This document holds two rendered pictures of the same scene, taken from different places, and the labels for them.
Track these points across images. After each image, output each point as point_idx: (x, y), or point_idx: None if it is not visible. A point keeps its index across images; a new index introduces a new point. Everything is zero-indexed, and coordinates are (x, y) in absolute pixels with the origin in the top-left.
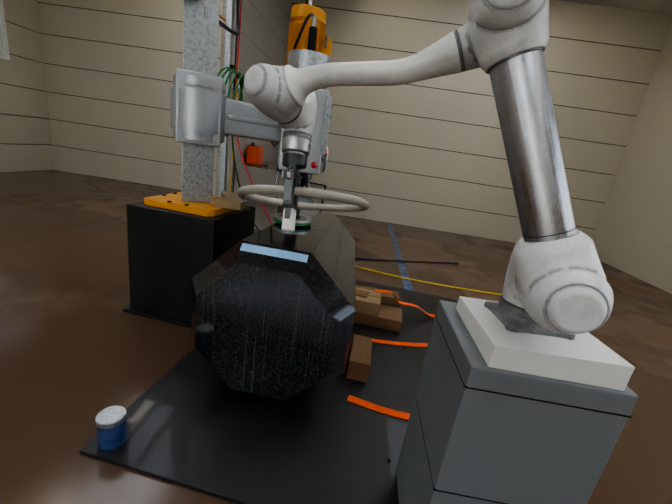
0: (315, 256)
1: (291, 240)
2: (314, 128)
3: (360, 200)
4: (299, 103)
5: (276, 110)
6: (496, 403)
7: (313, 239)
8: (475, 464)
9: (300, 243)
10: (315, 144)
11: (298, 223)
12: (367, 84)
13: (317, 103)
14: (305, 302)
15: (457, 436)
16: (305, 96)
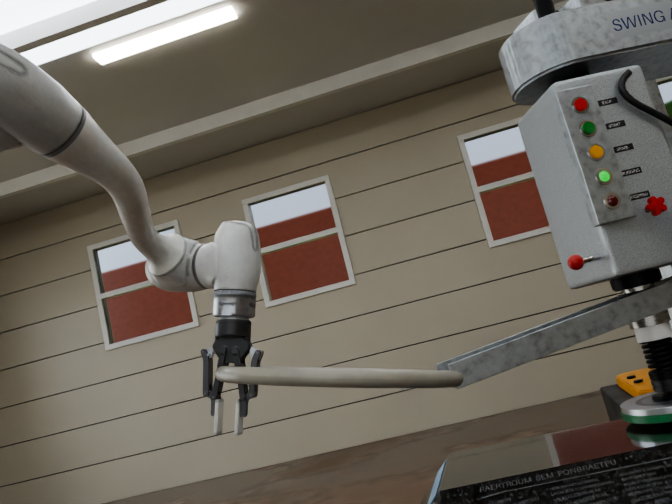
0: (446, 501)
1: (508, 460)
2: (231, 275)
3: (244, 374)
4: (158, 274)
5: (170, 288)
6: None
7: (557, 461)
8: None
9: (498, 468)
10: (583, 209)
11: (637, 416)
12: (130, 223)
13: (551, 123)
14: None
15: None
16: (157, 264)
